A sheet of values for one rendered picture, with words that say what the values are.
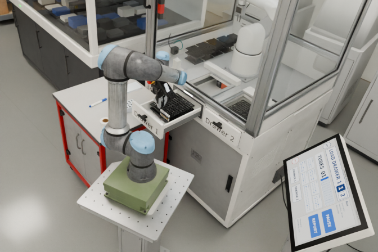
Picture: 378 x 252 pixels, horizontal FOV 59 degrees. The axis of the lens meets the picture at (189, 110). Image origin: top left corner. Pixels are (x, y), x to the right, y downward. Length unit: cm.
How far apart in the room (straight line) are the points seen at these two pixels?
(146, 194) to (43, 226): 118
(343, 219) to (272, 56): 77
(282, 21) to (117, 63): 75
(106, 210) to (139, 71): 72
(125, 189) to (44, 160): 153
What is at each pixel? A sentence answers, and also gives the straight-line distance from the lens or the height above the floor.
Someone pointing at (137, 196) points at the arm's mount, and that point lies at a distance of 164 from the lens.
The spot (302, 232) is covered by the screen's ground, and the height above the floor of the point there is 101.
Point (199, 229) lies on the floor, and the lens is 259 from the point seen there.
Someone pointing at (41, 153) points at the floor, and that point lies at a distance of 317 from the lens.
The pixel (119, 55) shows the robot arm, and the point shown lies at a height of 149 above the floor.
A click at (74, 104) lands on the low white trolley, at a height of 76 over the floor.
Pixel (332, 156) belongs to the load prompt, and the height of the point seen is 116.
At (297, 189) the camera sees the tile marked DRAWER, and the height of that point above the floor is 101.
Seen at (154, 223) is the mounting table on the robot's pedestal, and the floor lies 76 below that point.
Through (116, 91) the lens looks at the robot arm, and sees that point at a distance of 148.
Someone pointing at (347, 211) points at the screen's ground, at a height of 116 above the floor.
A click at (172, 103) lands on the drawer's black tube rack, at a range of 217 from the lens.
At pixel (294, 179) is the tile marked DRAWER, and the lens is 168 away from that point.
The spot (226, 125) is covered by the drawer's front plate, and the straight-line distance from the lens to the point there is 199.
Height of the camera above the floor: 215
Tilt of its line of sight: 37 degrees down
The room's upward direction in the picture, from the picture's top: 7 degrees clockwise
